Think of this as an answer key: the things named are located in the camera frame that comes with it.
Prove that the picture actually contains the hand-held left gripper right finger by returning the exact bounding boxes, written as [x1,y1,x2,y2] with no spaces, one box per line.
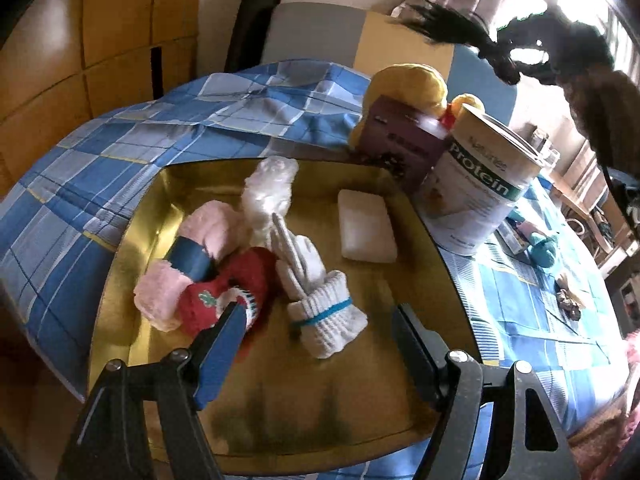
[391,302,581,480]

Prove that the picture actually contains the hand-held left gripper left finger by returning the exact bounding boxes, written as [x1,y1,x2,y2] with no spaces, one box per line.
[55,301,249,480]

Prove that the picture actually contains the red knitted sock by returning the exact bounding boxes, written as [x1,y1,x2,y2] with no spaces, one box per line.
[177,247,278,356]

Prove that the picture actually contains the white socks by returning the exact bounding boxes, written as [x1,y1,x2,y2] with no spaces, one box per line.
[270,212,368,359]

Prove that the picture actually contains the gold metal tin tray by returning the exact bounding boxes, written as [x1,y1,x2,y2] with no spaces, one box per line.
[87,157,483,463]

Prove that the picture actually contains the pink sock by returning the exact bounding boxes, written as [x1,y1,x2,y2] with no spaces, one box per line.
[132,202,246,333]

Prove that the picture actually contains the white foam block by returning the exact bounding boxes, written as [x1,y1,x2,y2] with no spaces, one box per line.
[337,189,399,262]

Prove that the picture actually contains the white fluffy sock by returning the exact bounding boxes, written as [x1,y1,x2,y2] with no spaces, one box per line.
[241,156,300,248]

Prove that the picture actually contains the small brown trinket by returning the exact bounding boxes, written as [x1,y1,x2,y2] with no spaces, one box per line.
[555,272,587,322]

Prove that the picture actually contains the white protein powder can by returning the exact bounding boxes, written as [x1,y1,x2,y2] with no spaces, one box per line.
[415,103,550,256]

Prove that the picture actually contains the teal cloth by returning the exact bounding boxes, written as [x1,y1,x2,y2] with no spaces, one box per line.
[507,207,558,268]

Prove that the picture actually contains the person's pink knitted garment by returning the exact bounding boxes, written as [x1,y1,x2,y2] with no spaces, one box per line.
[570,330,640,480]

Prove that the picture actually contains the purple cardboard box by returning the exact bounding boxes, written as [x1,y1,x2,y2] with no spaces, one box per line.
[360,95,451,193]

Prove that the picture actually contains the blue checkered blanket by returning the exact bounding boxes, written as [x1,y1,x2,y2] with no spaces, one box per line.
[0,60,631,480]

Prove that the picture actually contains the wooden side desk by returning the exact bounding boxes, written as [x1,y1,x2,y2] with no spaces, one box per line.
[550,135,640,281]

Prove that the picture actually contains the yellow plush toy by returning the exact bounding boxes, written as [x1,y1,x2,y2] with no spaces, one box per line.
[348,63,486,146]

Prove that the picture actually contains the black rolled mat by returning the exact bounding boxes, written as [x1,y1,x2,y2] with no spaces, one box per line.
[223,0,285,73]

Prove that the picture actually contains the grey yellow blue headboard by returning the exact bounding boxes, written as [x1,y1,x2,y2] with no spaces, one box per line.
[260,2,521,131]

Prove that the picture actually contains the wooden wardrobe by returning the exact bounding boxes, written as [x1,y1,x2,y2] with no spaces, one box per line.
[0,0,208,411]

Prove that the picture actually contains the person's dark hair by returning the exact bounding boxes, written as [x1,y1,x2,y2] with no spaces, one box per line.
[400,0,640,241]

